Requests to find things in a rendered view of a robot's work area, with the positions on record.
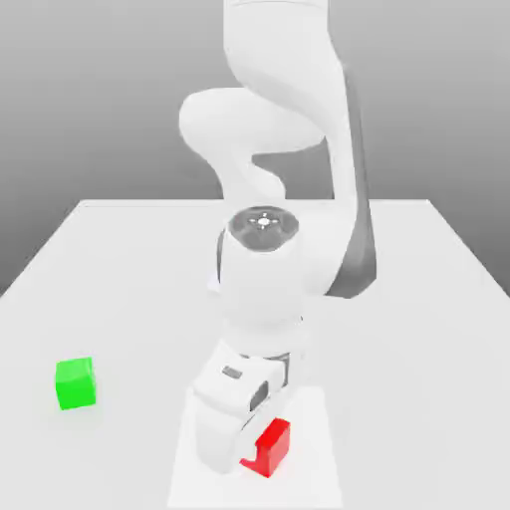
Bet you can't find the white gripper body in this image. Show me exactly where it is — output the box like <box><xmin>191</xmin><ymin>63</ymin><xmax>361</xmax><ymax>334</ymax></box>
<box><xmin>191</xmin><ymin>386</ymin><xmax>261</xmax><ymax>475</ymax></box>

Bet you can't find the small red cube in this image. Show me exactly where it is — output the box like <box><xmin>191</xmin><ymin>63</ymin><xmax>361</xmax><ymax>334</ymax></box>
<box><xmin>238</xmin><ymin>416</ymin><xmax>292</xmax><ymax>479</ymax></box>

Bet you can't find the small green cube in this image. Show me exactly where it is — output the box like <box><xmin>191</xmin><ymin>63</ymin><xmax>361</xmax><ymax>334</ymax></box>
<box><xmin>54</xmin><ymin>356</ymin><xmax>98</xmax><ymax>411</ymax></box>

